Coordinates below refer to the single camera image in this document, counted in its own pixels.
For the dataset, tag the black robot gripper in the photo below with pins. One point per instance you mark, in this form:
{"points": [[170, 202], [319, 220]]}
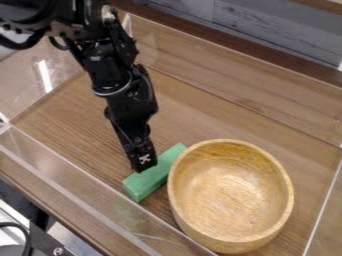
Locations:
{"points": [[132, 104]]}

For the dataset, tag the green rectangular block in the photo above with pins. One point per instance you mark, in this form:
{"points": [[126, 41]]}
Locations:
{"points": [[142, 184]]}

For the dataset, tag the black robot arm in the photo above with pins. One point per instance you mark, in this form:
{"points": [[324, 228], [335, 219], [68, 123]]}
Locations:
{"points": [[85, 27]]}

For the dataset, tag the brown wooden bowl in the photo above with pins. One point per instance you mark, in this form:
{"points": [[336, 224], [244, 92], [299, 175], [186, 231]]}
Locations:
{"points": [[232, 195]]}

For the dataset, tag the black metal frame corner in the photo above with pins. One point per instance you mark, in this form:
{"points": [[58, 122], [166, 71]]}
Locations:
{"points": [[44, 244]]}

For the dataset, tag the clear acrylic corner bracket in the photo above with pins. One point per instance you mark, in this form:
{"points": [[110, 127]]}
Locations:
{"points": [[128, 24]]}

